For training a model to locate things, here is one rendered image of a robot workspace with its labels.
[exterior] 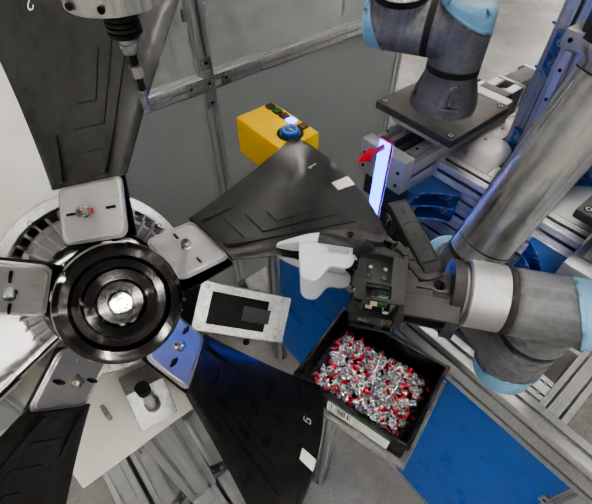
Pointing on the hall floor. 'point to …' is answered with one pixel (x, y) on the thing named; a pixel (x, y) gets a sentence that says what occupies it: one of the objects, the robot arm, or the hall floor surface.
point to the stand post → (181, 459)
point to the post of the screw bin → (324, 451)
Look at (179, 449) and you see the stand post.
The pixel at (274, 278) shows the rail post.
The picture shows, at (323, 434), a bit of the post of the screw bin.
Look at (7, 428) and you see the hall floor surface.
